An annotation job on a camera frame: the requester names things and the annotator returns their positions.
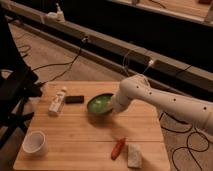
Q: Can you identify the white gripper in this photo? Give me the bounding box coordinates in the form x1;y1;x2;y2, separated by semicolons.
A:
107;94;128;114

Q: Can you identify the green ceramic bowl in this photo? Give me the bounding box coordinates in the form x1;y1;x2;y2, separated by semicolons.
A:
87;93;113;116

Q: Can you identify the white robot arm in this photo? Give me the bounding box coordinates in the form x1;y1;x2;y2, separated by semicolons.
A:
109;74;213;135

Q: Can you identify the black rectangular block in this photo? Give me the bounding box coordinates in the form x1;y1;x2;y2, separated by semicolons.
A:
65;95;84;104

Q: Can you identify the orange carrot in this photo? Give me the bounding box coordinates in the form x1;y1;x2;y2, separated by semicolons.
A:
111;138;126;160

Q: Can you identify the white plastic bottle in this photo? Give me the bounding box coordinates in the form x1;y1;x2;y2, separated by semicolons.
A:
48;87;67;116

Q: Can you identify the grey sponge block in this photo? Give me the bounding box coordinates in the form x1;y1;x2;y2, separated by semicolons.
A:
127;144;142;169

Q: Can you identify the white cup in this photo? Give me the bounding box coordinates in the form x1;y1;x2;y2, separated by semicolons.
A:
22;131;48;156

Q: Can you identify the black chair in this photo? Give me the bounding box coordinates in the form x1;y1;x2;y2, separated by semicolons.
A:
0;6;42;149

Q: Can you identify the black floor cable left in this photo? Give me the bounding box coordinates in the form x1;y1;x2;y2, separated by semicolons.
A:
15;37;88;88

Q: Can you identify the black floor cable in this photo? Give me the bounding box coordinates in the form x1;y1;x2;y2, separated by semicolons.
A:
15;37;88;88
158;112;213;171

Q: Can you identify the white cable with plug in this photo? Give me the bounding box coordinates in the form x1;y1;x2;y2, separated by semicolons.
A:
121;49;156;78

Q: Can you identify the black floor cable right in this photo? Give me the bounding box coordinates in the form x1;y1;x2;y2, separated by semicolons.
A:
158;112;213;171

